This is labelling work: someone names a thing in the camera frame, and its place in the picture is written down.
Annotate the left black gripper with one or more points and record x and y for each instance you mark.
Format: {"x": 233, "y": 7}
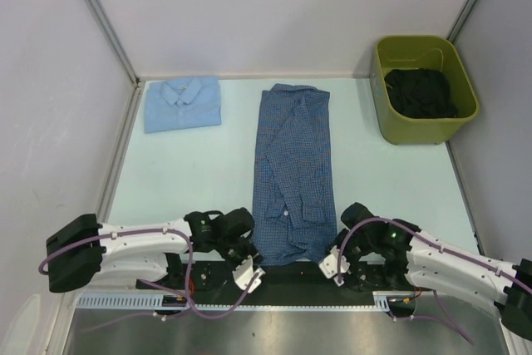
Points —
{"x": 249, "y": 250}

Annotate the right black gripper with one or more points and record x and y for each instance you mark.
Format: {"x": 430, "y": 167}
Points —
{"x": 339, "y": 239}

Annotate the blue checkered long sleeve shirt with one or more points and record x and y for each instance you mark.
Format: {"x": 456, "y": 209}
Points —
{"x": 293, "y": 201}

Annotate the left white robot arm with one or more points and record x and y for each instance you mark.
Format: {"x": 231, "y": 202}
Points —
{"x": 88, "y": 252}

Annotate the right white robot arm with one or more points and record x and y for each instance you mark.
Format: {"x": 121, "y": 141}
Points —
{"x": 412, "y": 257}

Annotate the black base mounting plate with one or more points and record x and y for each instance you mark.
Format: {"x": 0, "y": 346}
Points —
{"x": 298, "y": 285}

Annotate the light blue folded shirt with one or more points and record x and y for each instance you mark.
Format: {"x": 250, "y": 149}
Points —
{"x": 182, "y": 103}

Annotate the black clothes in bin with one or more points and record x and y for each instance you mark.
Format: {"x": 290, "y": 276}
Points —
{"x": 420, "y": 93}

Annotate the olive green plastic bin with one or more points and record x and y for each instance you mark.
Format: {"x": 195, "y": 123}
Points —
{"x": 408, "y": 52}

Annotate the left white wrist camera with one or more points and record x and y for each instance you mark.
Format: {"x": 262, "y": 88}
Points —
{"x": 247, "y": 276}

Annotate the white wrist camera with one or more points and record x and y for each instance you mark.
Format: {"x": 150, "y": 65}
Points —
{"x": 333, "y": 263}
{"x": 247, "y": 276}

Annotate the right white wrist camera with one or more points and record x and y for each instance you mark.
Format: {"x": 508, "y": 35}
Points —
{"x": 333, "y": 263}

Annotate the white slotted cable duct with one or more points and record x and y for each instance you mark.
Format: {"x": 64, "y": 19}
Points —
{"x": 123, "y": 301}

